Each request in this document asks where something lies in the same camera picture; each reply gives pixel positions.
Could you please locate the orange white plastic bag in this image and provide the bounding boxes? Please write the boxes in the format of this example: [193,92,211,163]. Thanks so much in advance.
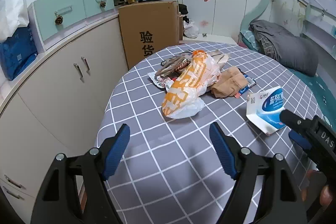
[162,51,221,119]

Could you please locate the tan stockings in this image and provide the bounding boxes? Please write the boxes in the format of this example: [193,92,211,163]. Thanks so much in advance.
[211,67,248,98]

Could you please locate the blue tissue pack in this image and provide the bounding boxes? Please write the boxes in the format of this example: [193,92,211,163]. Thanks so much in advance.
[1,26,38,81]

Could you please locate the brown patterned wrapper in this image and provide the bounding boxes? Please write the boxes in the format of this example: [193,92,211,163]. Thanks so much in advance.
[155,51,193,77]

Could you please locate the grey checkered tablecloth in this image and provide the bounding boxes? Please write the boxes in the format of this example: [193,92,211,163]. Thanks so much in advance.
[96,42,322,223]

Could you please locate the person's right hand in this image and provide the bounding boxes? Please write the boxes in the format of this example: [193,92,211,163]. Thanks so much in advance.
[301,169,334,210]

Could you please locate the grey folded quilt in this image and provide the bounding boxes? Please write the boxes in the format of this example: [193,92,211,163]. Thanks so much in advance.
[250,20,318,77]

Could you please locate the white cabinet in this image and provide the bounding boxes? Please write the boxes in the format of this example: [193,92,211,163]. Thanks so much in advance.
[1,15,127,223]

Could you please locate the crumpled printed wrapper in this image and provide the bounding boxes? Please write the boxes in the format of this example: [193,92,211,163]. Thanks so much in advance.
[147,72,179,91]

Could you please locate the brown cardboard box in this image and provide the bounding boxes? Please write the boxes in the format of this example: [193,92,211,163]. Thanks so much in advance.
[118,1,180,68]

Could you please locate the mint green drawer unit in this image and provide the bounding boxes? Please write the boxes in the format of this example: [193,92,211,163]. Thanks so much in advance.
[28,0,115,53]

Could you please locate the blue white medicine box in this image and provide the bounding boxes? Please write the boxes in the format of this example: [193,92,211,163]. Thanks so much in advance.
[246,86,285,136]

